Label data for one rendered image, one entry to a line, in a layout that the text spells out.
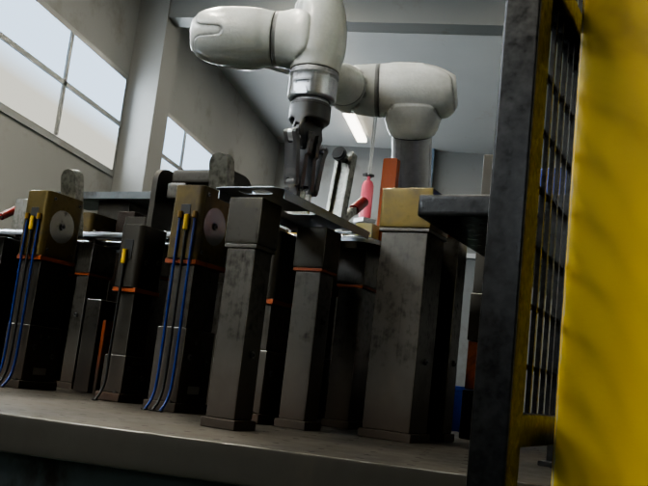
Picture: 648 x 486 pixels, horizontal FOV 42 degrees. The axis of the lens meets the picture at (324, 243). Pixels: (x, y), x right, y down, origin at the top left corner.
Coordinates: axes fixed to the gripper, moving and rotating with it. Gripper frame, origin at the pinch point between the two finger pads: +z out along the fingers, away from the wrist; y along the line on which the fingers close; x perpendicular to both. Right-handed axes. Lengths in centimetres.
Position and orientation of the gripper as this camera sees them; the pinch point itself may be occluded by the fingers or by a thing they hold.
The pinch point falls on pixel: (298, 212)
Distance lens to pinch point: 150.9
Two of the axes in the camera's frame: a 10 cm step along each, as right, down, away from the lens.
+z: -1.1, 9.8, -1.6
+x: 8.9, 0.2, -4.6
